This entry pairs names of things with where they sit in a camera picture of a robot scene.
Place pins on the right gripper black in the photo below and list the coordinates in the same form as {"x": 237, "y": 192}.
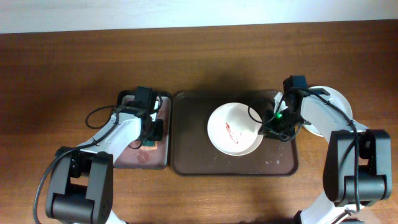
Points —
{"x": 270, "y": 131}

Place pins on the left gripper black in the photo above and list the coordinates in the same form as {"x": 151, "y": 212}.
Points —
{"x": 158, "y": 134}

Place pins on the green orange sponge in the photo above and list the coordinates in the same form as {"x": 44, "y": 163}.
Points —
{"x": 149, "y": 145}

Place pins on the pale green plate front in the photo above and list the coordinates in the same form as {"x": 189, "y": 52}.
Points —
{"x": 233, "y": 129}

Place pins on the white plate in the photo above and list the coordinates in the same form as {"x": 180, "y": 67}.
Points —
{"x": 339, "y": 100}

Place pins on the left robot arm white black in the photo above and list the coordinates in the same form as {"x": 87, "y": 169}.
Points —
{"x": 81, "y": 177}

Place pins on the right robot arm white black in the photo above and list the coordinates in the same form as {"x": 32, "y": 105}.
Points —
{"x": 358, "y": 166}

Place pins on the small tray with pink water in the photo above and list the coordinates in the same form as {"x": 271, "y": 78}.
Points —
{"x": 133, "y": 158}

